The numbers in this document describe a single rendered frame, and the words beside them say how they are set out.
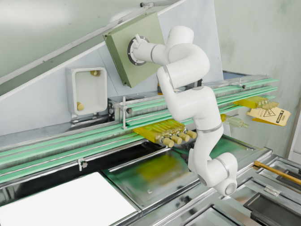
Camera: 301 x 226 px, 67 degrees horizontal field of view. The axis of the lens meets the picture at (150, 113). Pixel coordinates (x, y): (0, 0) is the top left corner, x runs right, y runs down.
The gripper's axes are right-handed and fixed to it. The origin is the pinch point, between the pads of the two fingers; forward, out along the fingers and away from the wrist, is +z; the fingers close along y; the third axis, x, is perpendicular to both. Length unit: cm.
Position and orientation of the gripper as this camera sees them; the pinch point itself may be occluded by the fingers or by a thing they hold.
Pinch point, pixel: (185, 151)
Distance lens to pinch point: 106.1
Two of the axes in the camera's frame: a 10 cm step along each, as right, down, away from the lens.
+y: 0.4, -9.5, -3.2
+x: -9.1, 1.0, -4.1
